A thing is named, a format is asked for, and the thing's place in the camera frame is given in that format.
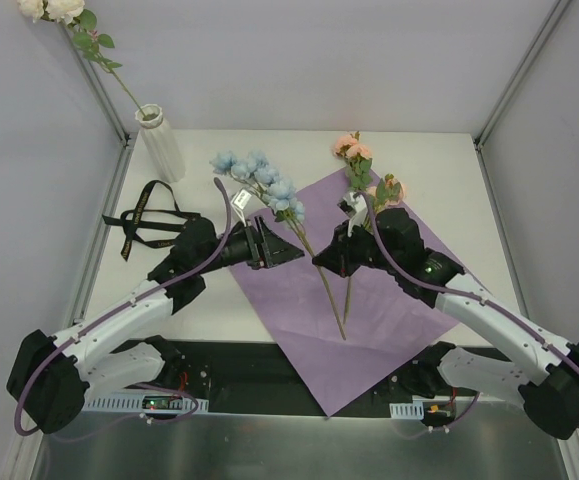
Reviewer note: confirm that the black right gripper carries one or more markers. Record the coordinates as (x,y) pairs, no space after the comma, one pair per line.
(348,252)

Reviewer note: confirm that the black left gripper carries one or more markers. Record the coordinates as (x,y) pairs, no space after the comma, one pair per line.
(260,245)

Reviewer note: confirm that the blue flower stem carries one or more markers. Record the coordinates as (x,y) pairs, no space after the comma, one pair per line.
(277,192)

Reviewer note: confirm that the small peach rose stem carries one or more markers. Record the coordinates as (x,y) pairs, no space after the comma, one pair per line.
(389,192)

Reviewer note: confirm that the purple wrapping paper sheet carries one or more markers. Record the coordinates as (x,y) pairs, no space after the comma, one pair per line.
(341,336)

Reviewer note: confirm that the large peach rose stem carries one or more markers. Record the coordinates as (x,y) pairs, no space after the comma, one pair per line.
(358,160)

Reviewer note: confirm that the black ribbon gold lettering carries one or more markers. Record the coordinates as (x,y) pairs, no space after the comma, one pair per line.
(133,220)

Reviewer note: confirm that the white rose stem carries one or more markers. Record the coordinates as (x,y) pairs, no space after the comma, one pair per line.
(81,24)

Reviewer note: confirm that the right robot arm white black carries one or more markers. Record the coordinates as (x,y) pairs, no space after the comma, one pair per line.
(539,371)

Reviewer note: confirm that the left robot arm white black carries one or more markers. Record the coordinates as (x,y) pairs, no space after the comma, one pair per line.
(53,376)

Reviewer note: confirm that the white ribbed vase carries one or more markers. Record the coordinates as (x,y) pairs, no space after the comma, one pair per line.
(160,142)

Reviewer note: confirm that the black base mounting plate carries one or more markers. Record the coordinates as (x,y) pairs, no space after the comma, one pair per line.
(250,378)

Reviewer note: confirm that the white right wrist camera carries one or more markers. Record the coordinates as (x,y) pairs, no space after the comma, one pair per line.
(353,204)

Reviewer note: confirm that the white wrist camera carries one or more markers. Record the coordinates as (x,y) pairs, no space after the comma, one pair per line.
(353,204)
(239,202)

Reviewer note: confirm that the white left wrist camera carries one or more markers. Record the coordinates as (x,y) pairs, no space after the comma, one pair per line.
(239,202)

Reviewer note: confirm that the small white cable duct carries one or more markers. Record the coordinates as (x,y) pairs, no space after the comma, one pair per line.
(407,411)

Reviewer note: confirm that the white slotted cable duct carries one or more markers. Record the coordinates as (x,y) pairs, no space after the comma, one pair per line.
(146,403)

